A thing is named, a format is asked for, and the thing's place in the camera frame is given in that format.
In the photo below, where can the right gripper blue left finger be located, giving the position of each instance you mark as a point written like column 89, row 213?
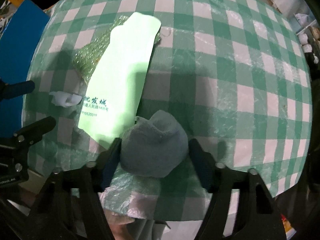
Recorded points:
column 108, row 162

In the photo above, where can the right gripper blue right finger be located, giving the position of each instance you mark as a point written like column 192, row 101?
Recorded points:
column 205, row 166

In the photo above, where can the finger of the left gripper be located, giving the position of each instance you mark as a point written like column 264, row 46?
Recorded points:
column 8, row 91
column 35, row 131

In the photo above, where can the grey sock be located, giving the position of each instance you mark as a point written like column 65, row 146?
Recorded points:
column 153, row 147

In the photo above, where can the light green plastic bag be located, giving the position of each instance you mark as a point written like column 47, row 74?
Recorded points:
column 115, row 88

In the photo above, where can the green bubble wrap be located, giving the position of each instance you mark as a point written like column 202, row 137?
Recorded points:
column 96, row 52

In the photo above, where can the small white paper scrap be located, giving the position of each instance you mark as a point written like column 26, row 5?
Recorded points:
column 64, row 99

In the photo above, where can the green checkered tablecloth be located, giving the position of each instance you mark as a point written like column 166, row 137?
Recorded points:
column 232, row 73

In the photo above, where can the shoe rack with shoes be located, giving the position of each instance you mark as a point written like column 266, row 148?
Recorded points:
column 303, row 23

